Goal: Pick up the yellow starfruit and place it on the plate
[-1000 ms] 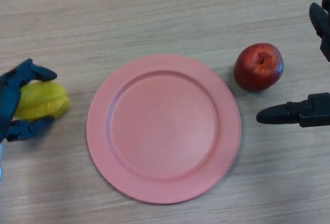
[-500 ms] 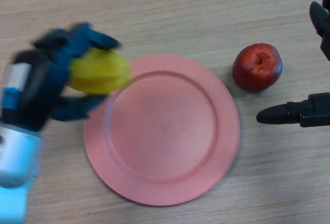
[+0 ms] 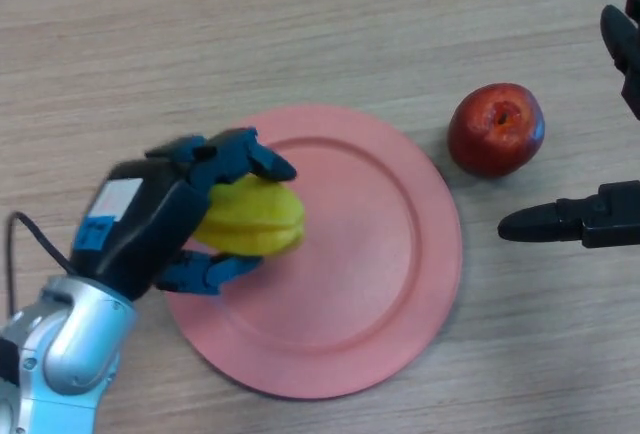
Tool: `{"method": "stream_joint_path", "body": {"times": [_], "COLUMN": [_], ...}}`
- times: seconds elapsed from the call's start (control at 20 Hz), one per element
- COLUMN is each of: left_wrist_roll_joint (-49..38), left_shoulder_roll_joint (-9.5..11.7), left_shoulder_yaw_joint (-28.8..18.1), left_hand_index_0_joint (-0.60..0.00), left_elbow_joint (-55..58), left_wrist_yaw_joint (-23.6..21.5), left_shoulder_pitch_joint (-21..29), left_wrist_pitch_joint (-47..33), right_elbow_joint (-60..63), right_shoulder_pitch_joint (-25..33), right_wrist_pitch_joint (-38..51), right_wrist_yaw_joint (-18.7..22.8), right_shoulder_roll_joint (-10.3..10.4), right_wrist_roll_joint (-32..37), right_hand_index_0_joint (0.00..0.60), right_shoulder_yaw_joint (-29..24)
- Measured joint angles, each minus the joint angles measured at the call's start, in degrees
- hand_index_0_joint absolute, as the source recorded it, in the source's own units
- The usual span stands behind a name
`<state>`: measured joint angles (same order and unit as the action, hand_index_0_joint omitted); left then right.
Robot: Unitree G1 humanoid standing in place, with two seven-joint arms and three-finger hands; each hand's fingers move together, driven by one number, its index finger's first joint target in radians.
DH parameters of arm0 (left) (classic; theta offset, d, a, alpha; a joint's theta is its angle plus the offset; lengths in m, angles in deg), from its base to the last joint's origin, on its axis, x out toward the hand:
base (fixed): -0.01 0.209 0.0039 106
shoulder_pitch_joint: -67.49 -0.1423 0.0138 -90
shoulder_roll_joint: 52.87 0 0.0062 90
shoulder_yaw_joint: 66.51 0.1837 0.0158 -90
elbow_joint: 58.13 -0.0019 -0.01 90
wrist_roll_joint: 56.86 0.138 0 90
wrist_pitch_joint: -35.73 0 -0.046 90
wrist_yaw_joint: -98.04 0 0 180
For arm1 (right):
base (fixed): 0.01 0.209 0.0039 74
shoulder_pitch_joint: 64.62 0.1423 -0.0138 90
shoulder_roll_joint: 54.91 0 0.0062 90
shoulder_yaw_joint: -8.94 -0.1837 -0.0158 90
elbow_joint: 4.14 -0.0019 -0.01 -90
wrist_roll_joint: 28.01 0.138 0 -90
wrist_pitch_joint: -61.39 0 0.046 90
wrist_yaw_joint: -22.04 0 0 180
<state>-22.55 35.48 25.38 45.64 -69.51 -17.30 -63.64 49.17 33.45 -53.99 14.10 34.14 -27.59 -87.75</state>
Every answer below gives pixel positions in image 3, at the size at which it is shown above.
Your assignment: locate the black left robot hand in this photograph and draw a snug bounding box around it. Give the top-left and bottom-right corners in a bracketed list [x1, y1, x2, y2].
[69, 126, 298, 303]

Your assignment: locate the red apple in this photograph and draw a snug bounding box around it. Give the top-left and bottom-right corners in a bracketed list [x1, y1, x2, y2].
[446, 82, 546, 179]

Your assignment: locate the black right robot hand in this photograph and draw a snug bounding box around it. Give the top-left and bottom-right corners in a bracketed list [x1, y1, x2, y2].
[497, 0, 640, 249]

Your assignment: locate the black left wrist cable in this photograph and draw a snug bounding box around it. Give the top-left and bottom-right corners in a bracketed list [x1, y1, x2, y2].
[5, 210, 77, 319]

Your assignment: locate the pink round plate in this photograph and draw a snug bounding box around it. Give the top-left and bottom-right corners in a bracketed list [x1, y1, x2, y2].
[162, 104, 464, 400]

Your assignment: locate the yellow starfruit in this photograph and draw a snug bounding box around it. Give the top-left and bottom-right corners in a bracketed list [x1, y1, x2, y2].
[192, 173, 306, 258]

